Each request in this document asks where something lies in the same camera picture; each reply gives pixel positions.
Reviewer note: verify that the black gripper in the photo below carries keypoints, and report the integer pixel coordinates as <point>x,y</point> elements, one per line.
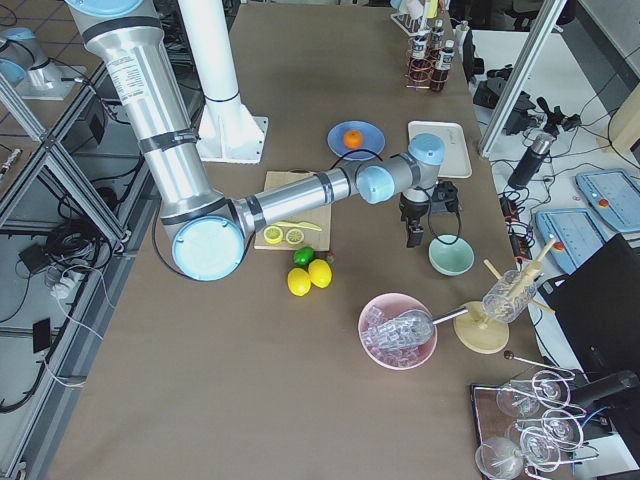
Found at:
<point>412,209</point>

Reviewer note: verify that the blue plate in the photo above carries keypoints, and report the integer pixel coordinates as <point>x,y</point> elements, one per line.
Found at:
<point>374,140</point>

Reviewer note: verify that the orange fruit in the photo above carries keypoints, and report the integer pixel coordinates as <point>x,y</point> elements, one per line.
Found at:
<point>352,139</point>

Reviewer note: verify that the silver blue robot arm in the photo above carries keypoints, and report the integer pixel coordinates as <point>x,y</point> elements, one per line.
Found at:
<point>208,230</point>

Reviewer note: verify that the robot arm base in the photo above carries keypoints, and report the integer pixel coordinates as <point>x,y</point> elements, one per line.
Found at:
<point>30,71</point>

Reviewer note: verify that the green bowl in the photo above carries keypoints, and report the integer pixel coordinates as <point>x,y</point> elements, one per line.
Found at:
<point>450,255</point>

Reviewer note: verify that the pink bowl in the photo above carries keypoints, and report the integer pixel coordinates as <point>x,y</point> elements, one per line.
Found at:
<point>377,312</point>

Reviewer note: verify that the white tray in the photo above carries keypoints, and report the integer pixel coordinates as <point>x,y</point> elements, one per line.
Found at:
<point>456,164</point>

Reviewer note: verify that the wooden cutting board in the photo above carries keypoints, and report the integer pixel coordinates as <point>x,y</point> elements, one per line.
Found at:
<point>321,217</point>

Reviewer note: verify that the metal ice scoop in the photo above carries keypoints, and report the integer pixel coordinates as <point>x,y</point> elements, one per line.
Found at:
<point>412,328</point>

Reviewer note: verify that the yellow lemon far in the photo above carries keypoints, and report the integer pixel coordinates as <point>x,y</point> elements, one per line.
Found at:
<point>320,273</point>

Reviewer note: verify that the yellow lemon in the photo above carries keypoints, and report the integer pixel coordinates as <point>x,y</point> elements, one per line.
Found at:
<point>298,282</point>
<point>320,273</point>

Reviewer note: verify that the yellow plastic knife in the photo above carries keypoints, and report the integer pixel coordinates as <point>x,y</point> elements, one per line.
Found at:
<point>301,225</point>

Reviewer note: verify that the clear textured glass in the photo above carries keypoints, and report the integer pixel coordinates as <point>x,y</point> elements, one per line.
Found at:
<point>509,296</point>

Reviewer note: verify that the green lime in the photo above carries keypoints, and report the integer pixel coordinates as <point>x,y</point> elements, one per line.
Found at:
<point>303,256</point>

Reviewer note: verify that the wooden cup stand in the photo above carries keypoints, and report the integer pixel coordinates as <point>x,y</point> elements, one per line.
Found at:
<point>478,331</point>

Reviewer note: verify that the lemon half right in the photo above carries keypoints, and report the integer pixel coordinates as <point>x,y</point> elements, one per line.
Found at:
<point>294,236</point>

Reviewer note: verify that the lemon half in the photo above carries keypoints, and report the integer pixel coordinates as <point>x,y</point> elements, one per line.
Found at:
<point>273,235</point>
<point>294,236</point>

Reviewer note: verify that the yellow lemon near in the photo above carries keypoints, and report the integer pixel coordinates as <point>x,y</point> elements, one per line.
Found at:
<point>298,282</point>

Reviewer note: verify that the lemon half left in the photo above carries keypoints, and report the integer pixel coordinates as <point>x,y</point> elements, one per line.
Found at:
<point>273,235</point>

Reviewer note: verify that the dark sauce bottle front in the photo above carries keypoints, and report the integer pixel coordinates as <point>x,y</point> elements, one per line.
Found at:
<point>442,66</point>

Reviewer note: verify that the dark sauce bottle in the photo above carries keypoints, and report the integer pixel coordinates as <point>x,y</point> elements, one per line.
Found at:
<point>442,66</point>
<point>418,52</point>
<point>437,33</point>

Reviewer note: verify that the black thermos bottle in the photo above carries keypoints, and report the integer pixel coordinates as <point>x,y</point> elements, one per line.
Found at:
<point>531,161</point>

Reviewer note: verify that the dark sauce bottle middle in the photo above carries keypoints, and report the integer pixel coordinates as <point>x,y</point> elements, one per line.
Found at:
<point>418,52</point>

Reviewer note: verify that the blue teach pendant lower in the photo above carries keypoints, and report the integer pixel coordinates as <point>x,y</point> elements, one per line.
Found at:
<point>577,236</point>

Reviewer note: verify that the blue teach pendant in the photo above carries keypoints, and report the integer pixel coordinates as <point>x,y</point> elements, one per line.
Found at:
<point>577,236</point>
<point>614,195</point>

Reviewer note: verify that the black monitor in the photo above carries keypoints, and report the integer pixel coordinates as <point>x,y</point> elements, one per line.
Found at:
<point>597,307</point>

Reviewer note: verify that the dark sauce bottle back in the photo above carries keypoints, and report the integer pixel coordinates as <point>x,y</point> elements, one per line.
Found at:
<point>437,33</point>

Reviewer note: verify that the blue teach pendant upper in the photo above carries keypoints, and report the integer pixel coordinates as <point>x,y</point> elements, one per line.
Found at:
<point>614,195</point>

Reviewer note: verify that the wine glass rack tray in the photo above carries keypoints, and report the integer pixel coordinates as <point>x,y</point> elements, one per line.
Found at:
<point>489,420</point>

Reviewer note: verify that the wine glass front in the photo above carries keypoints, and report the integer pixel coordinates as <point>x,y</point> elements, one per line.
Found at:
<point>499,458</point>

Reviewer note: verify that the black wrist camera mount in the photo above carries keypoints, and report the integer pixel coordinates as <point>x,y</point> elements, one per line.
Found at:
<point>445,199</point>

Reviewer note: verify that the copper wire bottle rack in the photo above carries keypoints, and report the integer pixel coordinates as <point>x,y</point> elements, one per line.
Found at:
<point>431,59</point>

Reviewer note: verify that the white wire rack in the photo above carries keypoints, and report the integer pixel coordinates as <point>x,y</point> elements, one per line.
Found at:
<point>410,26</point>

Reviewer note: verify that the white pedestal column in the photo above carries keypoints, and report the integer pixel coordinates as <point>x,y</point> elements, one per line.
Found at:
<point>227,132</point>

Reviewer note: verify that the aluminium frame post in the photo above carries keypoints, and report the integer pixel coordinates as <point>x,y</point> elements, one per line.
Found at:
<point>543,26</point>

